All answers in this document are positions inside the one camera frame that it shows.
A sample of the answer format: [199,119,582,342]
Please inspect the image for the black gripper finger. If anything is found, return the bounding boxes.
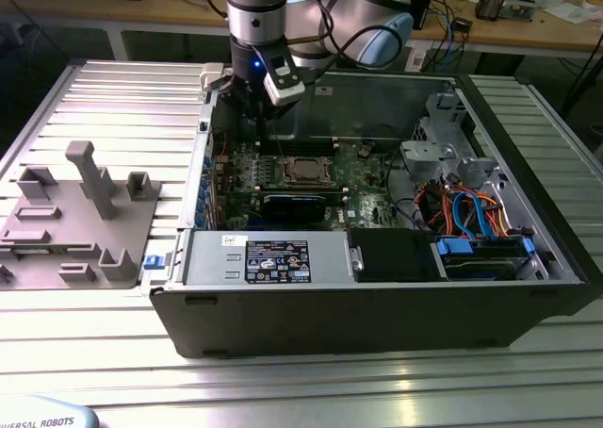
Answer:
[218,72,263,141]
[260,101,297,141]

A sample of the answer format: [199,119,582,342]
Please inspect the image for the silver Intel CPU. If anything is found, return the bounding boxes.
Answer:
[291,159,327,181]

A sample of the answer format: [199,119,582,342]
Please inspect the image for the metal socket cover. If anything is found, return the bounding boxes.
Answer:
[284,156,337,186]

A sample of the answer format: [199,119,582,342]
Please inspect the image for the finned CPU cooler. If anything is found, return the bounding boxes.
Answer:
[474,0,504,23]

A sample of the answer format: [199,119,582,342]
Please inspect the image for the RAM stick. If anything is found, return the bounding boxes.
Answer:
[260,185,349,199]

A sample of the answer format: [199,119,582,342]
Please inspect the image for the wooden desk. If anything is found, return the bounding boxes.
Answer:
[0,0,603,55]

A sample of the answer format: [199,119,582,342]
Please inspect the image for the green motherboard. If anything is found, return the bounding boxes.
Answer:
[210,138,401,232]

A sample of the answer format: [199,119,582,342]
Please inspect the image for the white label sheet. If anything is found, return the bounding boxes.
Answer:
[404,43,428,71]

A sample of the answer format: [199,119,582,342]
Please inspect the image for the grey metal drive cage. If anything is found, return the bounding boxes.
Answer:
[399,91,500,189]

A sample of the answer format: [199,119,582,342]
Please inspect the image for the silver power supply unit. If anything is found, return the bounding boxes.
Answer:
[181,229,353,287]

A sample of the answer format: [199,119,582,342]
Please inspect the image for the black open PC case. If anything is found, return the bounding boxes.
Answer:
[148,63,603,359]

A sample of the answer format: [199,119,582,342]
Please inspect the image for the hard disk in blue carrier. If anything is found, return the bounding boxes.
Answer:
[431,236,538,283]

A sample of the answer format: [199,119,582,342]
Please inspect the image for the grey parts rack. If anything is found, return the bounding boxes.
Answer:
[0,140,165,291]

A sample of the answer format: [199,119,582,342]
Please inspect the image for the grey electronic module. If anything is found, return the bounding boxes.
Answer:
[498,0,538,22]

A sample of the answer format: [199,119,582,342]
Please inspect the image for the white paper sheets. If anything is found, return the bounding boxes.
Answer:
[541,1,603,24]

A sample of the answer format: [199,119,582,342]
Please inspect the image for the pale blue teach pendant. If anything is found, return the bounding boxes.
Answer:
[0,393,102,428]

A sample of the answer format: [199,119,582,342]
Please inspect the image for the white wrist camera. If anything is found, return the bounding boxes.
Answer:
[252,44,307,107]

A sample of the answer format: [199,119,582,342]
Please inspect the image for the pale case release handle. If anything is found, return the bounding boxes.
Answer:
[199,62,225,92]

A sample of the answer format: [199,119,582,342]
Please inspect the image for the blue flat data wire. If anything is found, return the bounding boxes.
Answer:
[451,188,487,240]

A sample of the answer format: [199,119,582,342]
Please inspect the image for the orange power wire bundle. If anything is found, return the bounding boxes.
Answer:
[482,190,514,239]

